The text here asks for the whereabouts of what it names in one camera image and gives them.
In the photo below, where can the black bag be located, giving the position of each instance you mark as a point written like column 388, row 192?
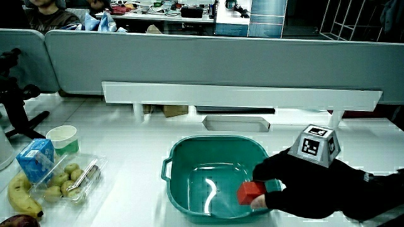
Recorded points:
column 191, row 12

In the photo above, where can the brown cardboard box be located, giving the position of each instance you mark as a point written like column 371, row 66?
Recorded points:
column 175, row 110

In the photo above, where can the group of green kiwis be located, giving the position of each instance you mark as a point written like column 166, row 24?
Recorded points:
column 67, row 181

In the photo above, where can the cluttered white desk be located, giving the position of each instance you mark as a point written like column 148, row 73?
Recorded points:
column 164, row 16

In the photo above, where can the person's right forearm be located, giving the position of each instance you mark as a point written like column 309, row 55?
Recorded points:
column 385, row 195

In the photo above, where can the red apple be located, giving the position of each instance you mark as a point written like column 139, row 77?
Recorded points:
column 19, row 221

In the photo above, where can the white desk shelf riser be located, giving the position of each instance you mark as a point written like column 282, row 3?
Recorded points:
column 240, row 96

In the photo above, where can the blue plastic bag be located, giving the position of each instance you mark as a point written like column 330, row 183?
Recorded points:
column 101, row 23

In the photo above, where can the blue drink carton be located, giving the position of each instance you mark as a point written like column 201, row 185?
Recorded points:
column 33, row 160

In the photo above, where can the clear plastic clamshell box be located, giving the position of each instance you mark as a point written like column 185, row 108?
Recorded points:
column 91, row 186

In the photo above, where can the white rounded object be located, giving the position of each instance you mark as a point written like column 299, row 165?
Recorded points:
column 4, row 151

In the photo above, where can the teal plastic basin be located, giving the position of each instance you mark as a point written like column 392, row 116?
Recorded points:
column 202, row 176

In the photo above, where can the small grey partition panel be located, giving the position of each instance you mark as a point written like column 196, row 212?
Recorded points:
column 28, row 60

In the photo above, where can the red block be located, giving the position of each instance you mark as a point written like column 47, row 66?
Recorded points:
column 249, row 191

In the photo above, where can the black camera tripod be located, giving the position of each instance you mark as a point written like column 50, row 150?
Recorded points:
column 14, row 94

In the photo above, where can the yellow banana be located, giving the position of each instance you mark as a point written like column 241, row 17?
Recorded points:
column 19, row 197

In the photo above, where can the green and white paper cup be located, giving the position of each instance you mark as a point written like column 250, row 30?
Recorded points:
column 64, row 140

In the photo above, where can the large grey partition panel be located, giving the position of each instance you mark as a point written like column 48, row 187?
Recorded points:
column 221, row 60

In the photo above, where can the person's right hand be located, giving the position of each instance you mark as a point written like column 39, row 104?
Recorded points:
column 303, row 189

